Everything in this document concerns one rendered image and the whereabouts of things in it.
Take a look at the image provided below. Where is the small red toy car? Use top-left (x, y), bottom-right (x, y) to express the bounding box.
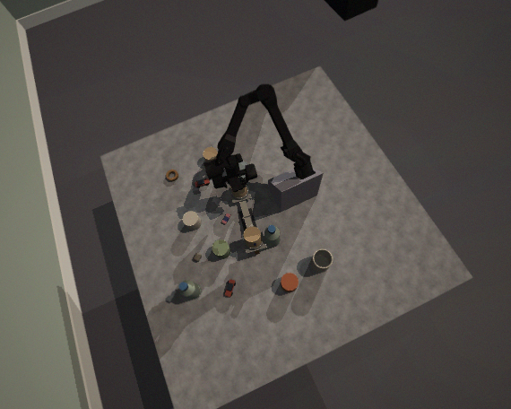
top-left (224, 280), bottom-right (236, 297)
top-left (195, 178), bottom-right (210, 187)

